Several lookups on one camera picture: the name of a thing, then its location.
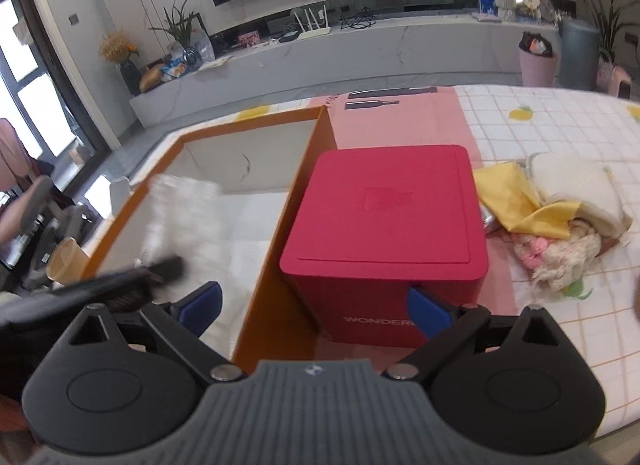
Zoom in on white router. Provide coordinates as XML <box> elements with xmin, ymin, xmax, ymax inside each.
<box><xmin>294</xmin><ymin>5</ymin><xmax>332</xmax><ymax>40</ymax></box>

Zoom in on white fuzzy cloth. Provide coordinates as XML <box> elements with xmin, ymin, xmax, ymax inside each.
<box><xmin>525</xmin><ymin>152</ymin><xmax>633</xmax><ymax>236</ymax></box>

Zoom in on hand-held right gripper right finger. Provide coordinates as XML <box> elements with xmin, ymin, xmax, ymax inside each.
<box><xmin>382</xmin><ymin>285</ymin><xmax>571</xmax><ymax>386</ymax></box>

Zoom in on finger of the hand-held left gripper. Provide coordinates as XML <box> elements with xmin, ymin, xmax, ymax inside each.
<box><xmin>125</xmin><ymin>255</ymin><xmax>186</xmax><ymax>290</ymax></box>

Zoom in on cream rope knit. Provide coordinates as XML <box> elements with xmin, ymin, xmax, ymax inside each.
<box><xmin>530</xmin><ymin>217</ymin><xmax>603</xmax><ymax>293</ymax></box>

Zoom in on grey office chair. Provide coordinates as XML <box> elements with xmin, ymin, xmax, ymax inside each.
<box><xmin>20</xmin><ymin>175</ymin><xmax>108</xmax><ymax>291</ymax></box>

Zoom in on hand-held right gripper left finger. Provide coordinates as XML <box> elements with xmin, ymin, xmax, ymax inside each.
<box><xmin>67</xmin><ymin>281</ymin><xmax>247</xmax><ymax>386</ymax></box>

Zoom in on glass balcony door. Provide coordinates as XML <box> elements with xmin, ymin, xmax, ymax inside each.
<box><xmin>0</xmin><ymin>0</ymin><xmax>113</xmax><ymax>186</ymax></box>

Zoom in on brown oval object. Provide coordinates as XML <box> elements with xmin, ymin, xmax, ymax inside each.
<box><xmin>139</xmin><ymin>64</ymin><xmax>166</xmax><ymax>93</ymax></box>

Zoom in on tall leafy floor plant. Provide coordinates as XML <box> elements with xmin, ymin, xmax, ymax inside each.
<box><xmin>567</xmin><ymin>0</ymin><xmax>640</xmax><ymax>63</ymax></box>

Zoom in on blue snack packet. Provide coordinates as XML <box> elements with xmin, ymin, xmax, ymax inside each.
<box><xmin>162</xmin><ymin>52</ymin><xmax>188</xmax><ymax>80</ymax></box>

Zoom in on bubble wrap bag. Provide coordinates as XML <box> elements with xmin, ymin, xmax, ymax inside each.
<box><xmin>135</xmin><ymin>175</ymin><xmax>226</xmax><ymax>296</ymax></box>

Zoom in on pink chair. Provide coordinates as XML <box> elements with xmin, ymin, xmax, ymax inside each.
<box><xmin>0</xmin><ymin>117</ymin><xmax>38</xmax><ymax>251</ymax></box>

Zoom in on wooden bucket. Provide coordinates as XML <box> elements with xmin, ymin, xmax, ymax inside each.
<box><xmin>46</xmin><ymin>237</ymin><xmax>91</xmax><ymax>282</ymax></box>

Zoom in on black cables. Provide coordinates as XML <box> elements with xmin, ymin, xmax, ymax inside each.
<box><xmin>340</xmin><ymin>7</ymin><xmax>377</xmax><ymax>30</ymax></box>

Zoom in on dark vase with dried flowers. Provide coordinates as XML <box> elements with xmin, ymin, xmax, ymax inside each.
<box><xmin>98</xmin><ymin>29</ymin><xmax>142</xmax><ymax>96</ymax></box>

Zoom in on pink trash bin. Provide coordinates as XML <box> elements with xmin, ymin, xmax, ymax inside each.
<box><xmin>518</xmin><ymin>31</ymin><xmax>559</xmax><ymax>87</ymax></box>

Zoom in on red square box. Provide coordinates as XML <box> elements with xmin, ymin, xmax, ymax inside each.
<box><xmin>279</xmin><ymin>145</ymin><xmax>490</xmax><ymax>348</ymax></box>

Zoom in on pink stool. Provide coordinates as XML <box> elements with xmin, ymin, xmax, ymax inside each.
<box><xmin>597</xmin><ymin>50</ymin><xmax>632</xmax><ymax>98</ymax></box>

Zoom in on white marble television console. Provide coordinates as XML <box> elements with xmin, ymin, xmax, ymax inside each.
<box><xmin>129</xmin><ymin>0</ymin><xmax>576</xmax><ymax>128</ymax></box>

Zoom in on clear plastic bottle bag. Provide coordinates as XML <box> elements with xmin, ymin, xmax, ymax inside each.
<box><xmin>192</xmin><ymin>27</ymin><xmax>216</xmax><ymax>63</ymax></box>

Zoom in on white stool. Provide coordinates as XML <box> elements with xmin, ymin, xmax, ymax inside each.
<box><xmin>85</xmin><ymin>174</ymin><xmax>132</xmax><ymax>220</ymax></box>

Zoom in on orange storage box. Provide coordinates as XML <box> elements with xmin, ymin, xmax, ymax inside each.
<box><xmin>80</xmin><ymin>106</ymin><xmax>337</xmax><ymax>362</ymax></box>

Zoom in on green plant in glass vase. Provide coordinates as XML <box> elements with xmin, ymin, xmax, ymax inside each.
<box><xmin>150</xmin><ymin>0</ymin><xmax>206</xmax><ymax>70</ymax></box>

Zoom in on grey trash bin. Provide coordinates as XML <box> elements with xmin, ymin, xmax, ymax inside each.
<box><xmin>557</xmin><ymin>17</ymin><xmax>601</xmax><ymax>92</ymax></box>

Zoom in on yellow cloth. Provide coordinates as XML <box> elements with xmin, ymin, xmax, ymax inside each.
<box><xmin>472</xmin><ymin>162</ymin><xmax>583</xmax><ymax>241</ymax></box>

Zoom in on pink knit cloth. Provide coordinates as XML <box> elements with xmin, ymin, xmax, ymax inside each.
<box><xmin>515</xmin><ymin>232</ymin><xmax>549</xmax><ymax>268</ymax></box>

